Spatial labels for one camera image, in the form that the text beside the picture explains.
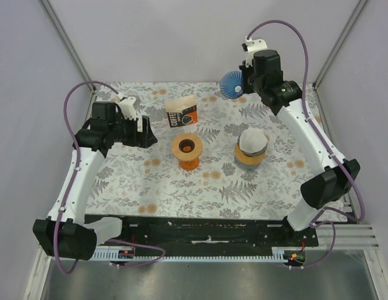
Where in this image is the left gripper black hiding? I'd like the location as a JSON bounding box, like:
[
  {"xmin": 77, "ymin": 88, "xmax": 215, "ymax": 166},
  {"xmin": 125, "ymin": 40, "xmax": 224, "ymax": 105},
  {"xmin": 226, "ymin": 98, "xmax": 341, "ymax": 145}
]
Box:
[{"xmin": 108, "ymin": 112, "xmax": 156, "ymax": 149}]

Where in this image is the blue plastic dripper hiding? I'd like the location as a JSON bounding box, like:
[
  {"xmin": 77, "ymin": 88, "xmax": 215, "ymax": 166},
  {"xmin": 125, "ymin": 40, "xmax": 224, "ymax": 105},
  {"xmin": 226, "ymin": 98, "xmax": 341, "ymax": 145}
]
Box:
[{"xmin": 220, "ymin": 71, "xmax": 243, "ymax": 99}]

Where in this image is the coffee filter box orange black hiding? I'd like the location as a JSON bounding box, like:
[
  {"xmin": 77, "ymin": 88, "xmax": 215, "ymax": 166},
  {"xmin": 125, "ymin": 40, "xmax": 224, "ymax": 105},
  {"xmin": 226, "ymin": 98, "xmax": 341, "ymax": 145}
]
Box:
[{"xmin": 165, "ymin": 95, "xmax": 198, "ymax": 128}]

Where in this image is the orange glass carafe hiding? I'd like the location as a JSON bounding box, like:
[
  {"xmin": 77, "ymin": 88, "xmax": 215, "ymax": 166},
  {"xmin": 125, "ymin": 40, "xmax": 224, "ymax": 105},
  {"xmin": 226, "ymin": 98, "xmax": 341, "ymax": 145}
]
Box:
[{"xmin": 178, "ymin": 157, "xmax": 200, "ymax": 171}]

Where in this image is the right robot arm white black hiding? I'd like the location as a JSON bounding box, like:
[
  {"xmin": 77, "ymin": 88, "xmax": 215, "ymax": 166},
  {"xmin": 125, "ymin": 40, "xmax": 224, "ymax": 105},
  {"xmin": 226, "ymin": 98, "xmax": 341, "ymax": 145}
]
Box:
[{"xmin": 240, "ymin": 49, "xmax": 360, "ymax": 246}]

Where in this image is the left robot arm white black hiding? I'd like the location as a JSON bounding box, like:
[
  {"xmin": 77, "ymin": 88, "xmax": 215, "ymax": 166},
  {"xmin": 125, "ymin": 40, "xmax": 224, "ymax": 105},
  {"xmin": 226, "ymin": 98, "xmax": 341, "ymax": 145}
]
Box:
[{"xmin": 33, "ymin": 96, "xmax": 157, "ymax": 261}]

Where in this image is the floral tablecloth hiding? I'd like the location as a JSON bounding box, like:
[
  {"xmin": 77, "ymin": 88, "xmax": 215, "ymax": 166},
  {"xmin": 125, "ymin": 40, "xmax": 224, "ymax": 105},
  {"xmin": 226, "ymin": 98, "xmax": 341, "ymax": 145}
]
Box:
[{"xmin": 61, "ymin": 81, "xmax": 348, "ymax": 221}]

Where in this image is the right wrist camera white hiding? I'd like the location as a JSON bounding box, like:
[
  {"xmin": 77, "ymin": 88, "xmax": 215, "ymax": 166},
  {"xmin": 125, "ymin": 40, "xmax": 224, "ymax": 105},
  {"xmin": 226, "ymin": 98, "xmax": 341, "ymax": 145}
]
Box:
[{"xmin": 242, "ymin": 37, "xmax": 268, "ymax": 68}]

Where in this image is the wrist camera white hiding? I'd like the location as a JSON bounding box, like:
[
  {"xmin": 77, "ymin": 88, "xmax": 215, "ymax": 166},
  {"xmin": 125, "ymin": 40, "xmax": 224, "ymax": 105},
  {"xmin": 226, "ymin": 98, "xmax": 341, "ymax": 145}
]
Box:
[
  {"xmin": 242, "ymin": 37, "xmax": 268, "ymax": 68},
  {"xmin": 118, "ymin": 96, "xmax": 140, "ymax": 121}
]

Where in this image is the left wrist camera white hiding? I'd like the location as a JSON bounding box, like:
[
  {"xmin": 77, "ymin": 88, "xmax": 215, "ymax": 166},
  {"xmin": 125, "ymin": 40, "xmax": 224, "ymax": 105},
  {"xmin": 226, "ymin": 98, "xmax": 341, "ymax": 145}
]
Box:
[{"xmin": 118, "ymin": 96, "xmax": 140, "ymax": 121}]

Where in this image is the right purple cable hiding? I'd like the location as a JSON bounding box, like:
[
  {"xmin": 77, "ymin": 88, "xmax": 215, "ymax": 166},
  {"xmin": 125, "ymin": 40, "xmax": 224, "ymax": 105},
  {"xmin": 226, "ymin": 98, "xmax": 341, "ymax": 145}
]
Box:
[{"xmin": 245, "ymin": 19, "xmax": 367, "ymax": 270}]

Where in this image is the right aluminium frame post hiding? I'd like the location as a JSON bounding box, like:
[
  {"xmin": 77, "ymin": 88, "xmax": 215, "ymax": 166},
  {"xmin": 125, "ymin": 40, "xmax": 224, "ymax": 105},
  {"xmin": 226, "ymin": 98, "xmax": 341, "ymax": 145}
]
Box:
[{"xmin": 315, "ymin": 0, "xmax": 369, "ymax": 87}]

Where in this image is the aluminium frame post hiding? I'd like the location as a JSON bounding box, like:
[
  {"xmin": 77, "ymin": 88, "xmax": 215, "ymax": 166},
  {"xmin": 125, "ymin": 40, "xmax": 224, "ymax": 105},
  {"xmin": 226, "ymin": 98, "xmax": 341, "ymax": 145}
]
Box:
[
  {"xmin": 37, "ymin": 0, "xmax": 98, "ymax": 94},
  {"xmin": 315, "ymin": 0, "xmax": 369, "ymax": 87}
]

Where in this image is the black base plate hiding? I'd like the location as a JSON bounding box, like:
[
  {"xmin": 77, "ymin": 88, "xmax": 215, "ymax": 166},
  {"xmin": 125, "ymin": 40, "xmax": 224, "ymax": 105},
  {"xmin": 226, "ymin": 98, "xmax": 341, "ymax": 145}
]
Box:
[{"xmin": 84, "ymin": 214, "xmax": 320, "ymax": 249}]

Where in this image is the left aluminium frame post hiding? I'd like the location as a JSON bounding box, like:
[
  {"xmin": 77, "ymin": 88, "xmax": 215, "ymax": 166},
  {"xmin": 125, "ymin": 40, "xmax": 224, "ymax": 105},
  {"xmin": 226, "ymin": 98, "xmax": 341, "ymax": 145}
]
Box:
[{"xmin": 37, "ymin": 0, "xmax": 98, "ymax": 94}]

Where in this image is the white cable duct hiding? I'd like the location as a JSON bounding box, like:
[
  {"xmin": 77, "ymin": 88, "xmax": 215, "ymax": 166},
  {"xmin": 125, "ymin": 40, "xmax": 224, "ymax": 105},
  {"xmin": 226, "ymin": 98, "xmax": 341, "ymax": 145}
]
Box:
[{"xmin": 89, "ymin": 246, "xmax": 296, "ymax": 263}]

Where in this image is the aluminium rail front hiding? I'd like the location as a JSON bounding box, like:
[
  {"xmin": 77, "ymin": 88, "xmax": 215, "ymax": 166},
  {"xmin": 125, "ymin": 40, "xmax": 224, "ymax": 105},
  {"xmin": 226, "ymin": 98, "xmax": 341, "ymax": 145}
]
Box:
[{"xmin": 316, "ymin": 224, "xmax": 379, "ymax": 250}]

